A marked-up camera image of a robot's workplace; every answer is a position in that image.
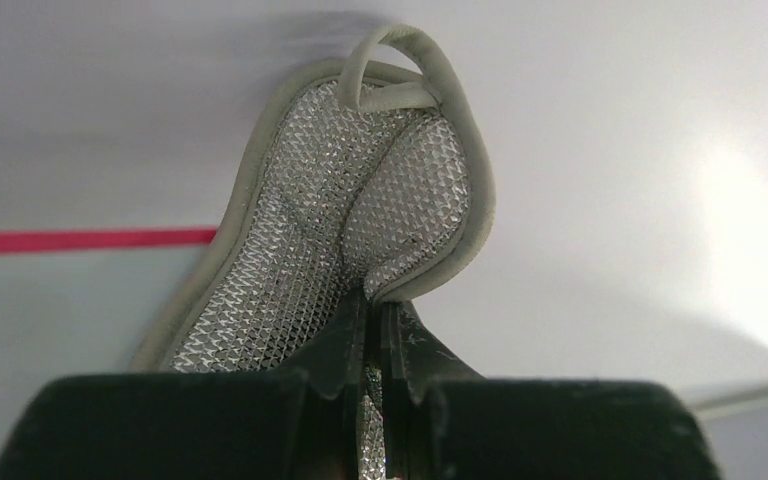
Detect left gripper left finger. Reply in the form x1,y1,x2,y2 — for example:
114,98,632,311
280,288,368,479

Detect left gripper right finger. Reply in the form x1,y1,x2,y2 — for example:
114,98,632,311
379,302,483,479

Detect red framed whiteboard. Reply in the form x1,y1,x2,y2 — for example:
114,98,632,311
0,227,215,446

